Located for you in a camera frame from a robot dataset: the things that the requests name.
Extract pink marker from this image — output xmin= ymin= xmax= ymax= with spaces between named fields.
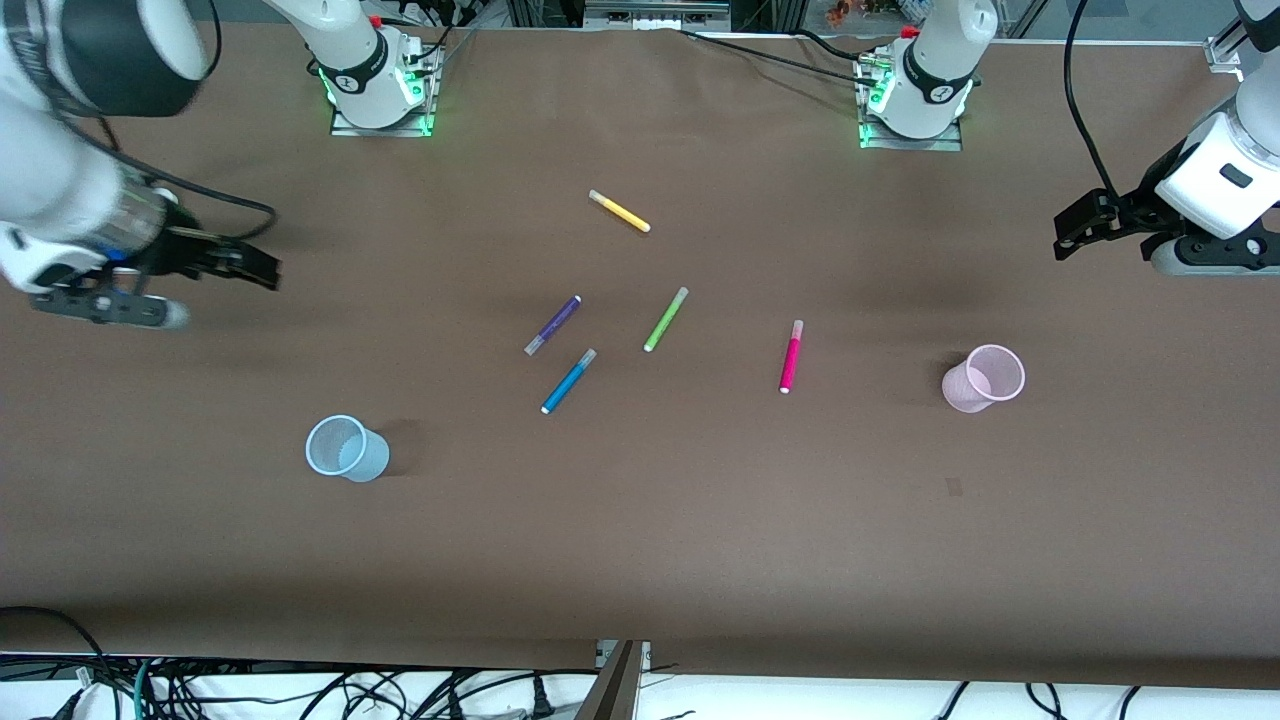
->
xmin=779 ymin=319 xmax=805 ymax=395

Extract blue marker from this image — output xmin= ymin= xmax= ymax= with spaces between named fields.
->
xmin=540 ymin=348 xmax=598 ymax=415

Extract light pink plastic cup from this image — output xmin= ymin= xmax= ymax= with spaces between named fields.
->
xmin=941 ymin=344 xmax=1027 ymax=414

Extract light blue plastic cup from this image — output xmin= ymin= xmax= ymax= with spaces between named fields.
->
xmin=305 ymin=414 xmax=391 ymax=484

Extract purple marker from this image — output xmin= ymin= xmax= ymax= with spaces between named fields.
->
xmin=524 ymin=294 xmax=583 ymax=357

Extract yellow marker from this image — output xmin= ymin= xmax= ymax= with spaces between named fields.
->
xmin=588 ymin=189 xmax=652 ymax=234

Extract green marker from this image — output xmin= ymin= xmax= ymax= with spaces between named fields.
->
xmin=643 ymin=286 xmax=690 ymax=354

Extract brown table cover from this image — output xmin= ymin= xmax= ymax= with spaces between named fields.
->
xmin=0 ymin=22 xmax=1280 ymax=691

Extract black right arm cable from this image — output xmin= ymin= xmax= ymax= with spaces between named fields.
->
xmin=30 ymin=0 xmax=278 ymax=244

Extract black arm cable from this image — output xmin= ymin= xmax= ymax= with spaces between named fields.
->
xmin=30 ymin=0 xmax=278 ymax=244
xmin=1064 ymin=0 xmax=1123 ymax=198

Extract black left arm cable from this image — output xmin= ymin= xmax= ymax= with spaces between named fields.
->
xmin=1064 ymin=0 xmax=1123 ymax=198

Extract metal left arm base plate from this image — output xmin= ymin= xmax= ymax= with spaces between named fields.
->
xmin=856 ymin=48 xmax=965 ymax=154

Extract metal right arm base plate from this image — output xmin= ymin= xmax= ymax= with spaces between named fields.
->
xmin=329 ymin=42 xmax=442 ymax=139

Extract long black table cable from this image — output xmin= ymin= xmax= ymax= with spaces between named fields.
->
xmin=680 ymin=28 xmax=881 ymax=79

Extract thick black looping cable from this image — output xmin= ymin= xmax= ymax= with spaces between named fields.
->
xmin=0 ymin=606 xmax=123 ymax=720

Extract silver aluminium frame bar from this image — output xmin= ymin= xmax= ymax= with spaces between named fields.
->
xmin=584 ymin=0 xmax=733 ymax=32

